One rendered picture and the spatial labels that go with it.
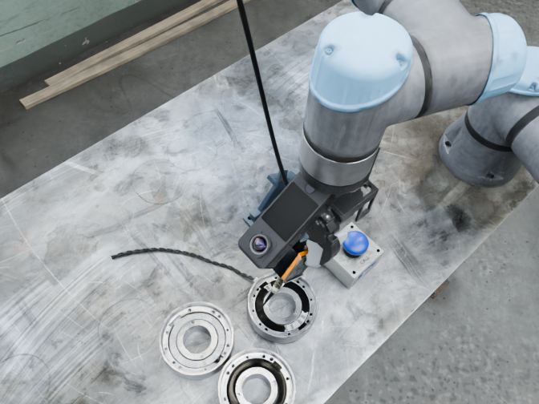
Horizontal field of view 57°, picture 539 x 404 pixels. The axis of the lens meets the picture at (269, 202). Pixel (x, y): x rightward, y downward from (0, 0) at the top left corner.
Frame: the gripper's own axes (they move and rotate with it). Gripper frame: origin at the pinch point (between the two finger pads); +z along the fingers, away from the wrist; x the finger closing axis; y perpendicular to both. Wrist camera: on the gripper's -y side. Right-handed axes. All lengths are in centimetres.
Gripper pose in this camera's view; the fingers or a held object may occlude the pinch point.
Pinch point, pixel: (300, 255)
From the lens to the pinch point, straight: 67.5
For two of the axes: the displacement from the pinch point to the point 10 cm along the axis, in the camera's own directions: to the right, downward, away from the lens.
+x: -6.4, -6.7, 3.8
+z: -0.5, 5.3, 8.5
